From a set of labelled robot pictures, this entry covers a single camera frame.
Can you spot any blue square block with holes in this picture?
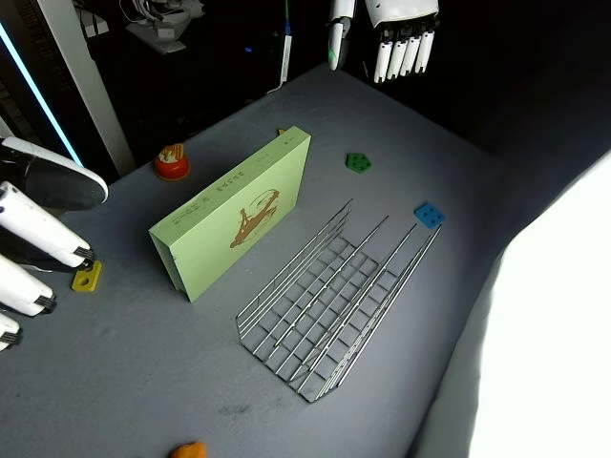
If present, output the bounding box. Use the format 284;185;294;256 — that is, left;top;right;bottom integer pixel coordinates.
412;201;447;231

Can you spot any white wire dish rack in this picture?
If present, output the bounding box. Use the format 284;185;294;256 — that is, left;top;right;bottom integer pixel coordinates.
235;198;443;405

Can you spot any white hanging cable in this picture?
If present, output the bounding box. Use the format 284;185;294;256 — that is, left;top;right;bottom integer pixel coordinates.
266;0;294;97

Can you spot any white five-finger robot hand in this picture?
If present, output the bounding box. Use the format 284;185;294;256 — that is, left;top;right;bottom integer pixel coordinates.
327;0;441;85
0;135;110;354

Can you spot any orange toy food piece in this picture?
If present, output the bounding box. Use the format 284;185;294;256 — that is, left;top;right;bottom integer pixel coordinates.
168;441;209;458

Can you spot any light green board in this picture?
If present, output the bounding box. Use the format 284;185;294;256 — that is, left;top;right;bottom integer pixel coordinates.
148;125;313;304

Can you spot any grey table cloth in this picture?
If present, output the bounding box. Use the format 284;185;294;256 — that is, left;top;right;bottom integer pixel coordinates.
0;61;521;458

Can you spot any cyan light strip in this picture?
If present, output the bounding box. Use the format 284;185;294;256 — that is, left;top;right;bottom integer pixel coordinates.
0;20;85;166

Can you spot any white background device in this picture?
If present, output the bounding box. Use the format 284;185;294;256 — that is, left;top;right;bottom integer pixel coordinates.
118;0;207;56

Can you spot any white backdrop sheet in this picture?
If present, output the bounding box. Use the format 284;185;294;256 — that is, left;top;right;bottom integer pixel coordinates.
405;151;611;458

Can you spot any green pentagon block with holes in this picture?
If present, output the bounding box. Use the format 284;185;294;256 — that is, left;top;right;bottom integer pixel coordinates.
344;152;374;175

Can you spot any red and orange toy cupcake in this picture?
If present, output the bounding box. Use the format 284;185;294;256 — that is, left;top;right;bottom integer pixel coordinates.
153;142;192;182

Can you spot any yellow block with hole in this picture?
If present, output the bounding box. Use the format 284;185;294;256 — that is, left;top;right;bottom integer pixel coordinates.
71;260;104;294

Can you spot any white upright post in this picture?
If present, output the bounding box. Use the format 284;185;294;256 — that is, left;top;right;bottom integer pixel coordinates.
36;0;137;176

